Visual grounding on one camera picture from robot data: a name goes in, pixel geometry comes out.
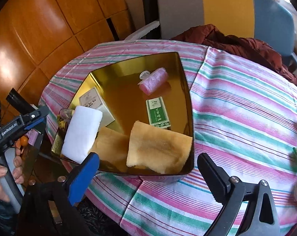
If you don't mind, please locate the white foam block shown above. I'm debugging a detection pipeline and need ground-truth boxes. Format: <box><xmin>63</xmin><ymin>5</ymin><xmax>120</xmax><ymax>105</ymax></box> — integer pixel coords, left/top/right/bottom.
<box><xmin>61</xmin><ymin>105</ymin><xmax>103</xmax><ymax>164</ymax></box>

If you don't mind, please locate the green small box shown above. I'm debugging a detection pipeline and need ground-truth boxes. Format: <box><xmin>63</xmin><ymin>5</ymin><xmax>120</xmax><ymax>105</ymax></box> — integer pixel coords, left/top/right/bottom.
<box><xmin>145</xmin><ymin>96</ymin><xmax>171</xmax><ymax>129</ymax></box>

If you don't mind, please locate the pink plastic hair roller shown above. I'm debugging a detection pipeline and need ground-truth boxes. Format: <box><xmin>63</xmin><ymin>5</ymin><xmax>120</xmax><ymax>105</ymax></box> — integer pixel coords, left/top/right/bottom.
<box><xmin>138</xmin><ymin>68</ymin><xmax>168</xmax><ymax>95</ymax></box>

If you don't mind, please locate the gold tray box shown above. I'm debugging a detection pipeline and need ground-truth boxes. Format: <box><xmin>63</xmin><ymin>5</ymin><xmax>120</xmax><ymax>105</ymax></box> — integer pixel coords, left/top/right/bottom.
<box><xmin>51</xmin><ymin>51</ymin><xmax>195</xmax><ymax>176</ymax></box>

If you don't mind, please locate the person's left hand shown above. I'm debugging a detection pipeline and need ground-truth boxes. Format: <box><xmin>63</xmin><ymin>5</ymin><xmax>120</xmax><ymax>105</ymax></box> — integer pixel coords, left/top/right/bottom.
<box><xmin>0</xmin><ymin>147</ymin><xmax>25</xmax><ymax>202</ymax></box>

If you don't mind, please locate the pale yellow sponge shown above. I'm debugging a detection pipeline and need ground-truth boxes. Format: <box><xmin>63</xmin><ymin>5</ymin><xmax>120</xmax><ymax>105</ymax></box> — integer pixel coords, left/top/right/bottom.
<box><xmin>90</xmin><ymin>127</ymin><xmax>129</xmax><ymax>173</ymax></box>

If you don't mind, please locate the white small box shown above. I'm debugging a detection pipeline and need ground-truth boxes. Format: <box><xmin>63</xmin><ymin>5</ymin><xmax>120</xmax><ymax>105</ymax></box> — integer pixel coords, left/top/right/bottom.
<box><xmin>79</xmin><ymin>87</ymin><xmax>115</xmax><ymax>127</ymax></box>

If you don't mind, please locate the striped pink green bedsheet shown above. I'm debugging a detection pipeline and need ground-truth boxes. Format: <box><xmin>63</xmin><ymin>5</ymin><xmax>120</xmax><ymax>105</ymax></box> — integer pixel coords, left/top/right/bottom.
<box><xmin>40</xmin><ymin>40</ymin><xmax>297</xmax><ymax>235</ymax></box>

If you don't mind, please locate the wooden wardrobe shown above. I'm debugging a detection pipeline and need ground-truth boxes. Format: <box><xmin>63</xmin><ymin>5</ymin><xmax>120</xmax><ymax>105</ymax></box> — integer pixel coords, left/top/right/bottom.
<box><xmin>0</xmin><ymin>0</ymin><xmax>137</xmax><ymax>133</ymax></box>

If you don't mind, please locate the maroon jacket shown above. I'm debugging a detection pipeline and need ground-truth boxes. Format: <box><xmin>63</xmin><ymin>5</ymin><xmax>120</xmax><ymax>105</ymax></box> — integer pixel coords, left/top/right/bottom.
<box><xmin>172</xmin><ymin>24</ymin><xmax>297</xmax><ymax>85</ymax></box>

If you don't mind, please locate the grey yellow blue chair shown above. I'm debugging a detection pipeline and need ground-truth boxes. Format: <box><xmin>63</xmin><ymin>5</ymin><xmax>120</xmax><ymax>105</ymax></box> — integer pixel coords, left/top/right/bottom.
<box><xmin>126</xmin><ymin>0</ymin><xmax>297</xmax><ymax>65</ymax></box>

